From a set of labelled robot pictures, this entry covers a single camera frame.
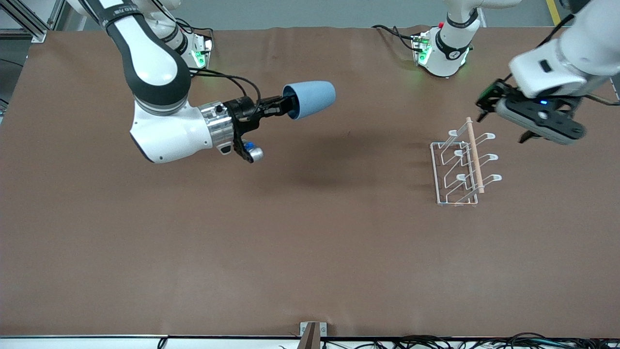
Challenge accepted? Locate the blue plastic cup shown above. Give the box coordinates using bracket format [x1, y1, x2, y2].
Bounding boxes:
[282, 81, 336, 121]

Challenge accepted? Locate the brown table cover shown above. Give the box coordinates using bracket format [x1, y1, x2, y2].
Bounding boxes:
[0, 25, 620, 338]

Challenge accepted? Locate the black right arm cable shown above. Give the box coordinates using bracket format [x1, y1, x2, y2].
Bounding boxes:
[189, 68, 262, 105]

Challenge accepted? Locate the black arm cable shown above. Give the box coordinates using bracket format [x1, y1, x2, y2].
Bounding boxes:
[189, 68, 262, 105]
[533, 14, 577, 49]

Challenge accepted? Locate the white wire cup rack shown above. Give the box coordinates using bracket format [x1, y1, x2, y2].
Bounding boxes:
[430, 117, 503, 207]

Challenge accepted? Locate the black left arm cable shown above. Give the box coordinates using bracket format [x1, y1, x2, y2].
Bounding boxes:
[533, 14, 577, 49]

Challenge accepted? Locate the black right base cable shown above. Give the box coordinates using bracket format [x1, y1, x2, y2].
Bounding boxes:
[177, 18, 215, 54]

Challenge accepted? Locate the black base cable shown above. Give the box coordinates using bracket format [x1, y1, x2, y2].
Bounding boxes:
[372, 24, 422, 51]
[177, 18, 215, 54]

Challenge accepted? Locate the black left base cable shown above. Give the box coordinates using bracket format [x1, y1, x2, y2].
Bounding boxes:
[372, 24, 422, 51]

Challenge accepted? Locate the aluminium frame post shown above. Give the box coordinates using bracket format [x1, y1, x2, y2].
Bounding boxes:
[0, 0, 66, 42]

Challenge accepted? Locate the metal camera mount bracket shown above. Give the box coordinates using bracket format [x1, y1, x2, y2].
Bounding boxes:
[299, 321, 327, 349]

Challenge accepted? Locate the black cable bundle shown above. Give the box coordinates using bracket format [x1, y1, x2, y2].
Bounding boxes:
[279, 333, 620, 349]

